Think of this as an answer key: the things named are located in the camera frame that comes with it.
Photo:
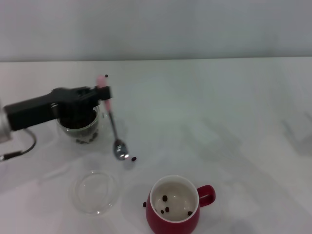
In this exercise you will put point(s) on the pile of coffee beans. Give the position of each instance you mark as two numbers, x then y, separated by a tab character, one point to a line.
80	123

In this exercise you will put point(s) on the small clear glass saucer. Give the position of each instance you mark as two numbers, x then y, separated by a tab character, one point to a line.
95	195

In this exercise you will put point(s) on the red mug white inside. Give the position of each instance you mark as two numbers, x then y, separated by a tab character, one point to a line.
156	219

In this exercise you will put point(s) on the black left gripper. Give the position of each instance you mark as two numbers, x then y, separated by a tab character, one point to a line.
36	109

